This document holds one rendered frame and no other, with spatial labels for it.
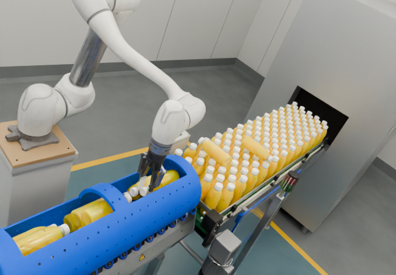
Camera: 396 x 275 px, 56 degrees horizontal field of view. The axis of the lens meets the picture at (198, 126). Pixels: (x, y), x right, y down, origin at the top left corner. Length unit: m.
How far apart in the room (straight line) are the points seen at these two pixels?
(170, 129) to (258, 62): 5.15
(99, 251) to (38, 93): 0.77
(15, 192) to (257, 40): 5.13
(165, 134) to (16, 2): 2.95
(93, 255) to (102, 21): 0.82
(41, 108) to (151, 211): 0.68
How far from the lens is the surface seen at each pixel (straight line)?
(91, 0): 1.45
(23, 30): 4.21
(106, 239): 1.36
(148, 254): 1.75
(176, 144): 2.08
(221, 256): 2.00
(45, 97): 1.77
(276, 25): 6.24
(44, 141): 1.90
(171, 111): 1.30
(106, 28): 1.42
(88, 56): 1.74
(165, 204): 1.54
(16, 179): 1.90
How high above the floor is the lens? 2.23
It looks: 30 degrees down
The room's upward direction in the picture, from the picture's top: 23 degrees clockwise
